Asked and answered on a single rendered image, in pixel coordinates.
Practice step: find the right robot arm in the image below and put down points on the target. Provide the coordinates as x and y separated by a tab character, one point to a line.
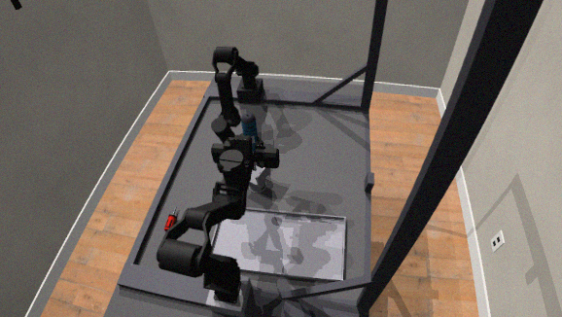
229	111

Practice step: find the blue electric screwdriver barrel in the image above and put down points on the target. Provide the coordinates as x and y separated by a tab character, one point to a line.
249	127

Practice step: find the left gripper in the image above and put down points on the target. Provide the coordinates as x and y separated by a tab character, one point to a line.
269	156

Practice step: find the grey l-shaped bracket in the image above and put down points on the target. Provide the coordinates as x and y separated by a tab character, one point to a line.
260	174

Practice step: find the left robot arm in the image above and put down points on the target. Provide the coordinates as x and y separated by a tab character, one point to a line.
191	259

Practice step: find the red hand screwdriver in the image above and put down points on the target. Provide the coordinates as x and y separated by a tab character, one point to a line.
170	221

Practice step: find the shiny grey metal cylinder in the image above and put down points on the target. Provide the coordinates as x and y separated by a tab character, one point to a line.
256	189

